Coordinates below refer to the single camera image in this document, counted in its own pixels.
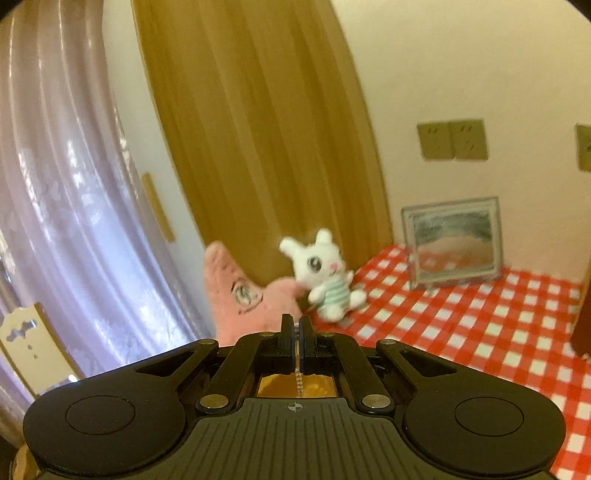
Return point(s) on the sheer lilac curtain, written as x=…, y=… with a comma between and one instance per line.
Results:
x=69, y=184

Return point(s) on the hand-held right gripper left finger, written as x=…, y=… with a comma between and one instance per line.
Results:
x=287, y=334

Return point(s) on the beige wall socket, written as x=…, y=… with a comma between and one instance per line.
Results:
x=435, y=141
x=468, y=139

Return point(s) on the red white checkered tablecloth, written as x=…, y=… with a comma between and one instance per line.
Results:
x=485, y=332

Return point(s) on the white wooden chair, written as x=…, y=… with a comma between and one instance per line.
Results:
x=32, y=350

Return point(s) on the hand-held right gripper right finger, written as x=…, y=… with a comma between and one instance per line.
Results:
x=305, y=337

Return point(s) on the yellow plastic tray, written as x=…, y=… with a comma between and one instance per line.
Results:
x=272, y=386

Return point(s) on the brown cat print cushion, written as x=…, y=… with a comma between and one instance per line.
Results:
x=582, y=339

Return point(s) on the white bunny plush toy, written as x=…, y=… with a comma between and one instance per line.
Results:
x=318, y=272

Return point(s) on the wooden door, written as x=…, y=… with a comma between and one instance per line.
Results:
x=258, y=138

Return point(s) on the pink starfish plush toy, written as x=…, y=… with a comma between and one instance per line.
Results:
x=240, y=295

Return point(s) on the silver picture frame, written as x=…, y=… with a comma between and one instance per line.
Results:
x=452, y=240

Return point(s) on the beige wall switch plate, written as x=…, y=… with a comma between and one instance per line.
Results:
x=584, y=147

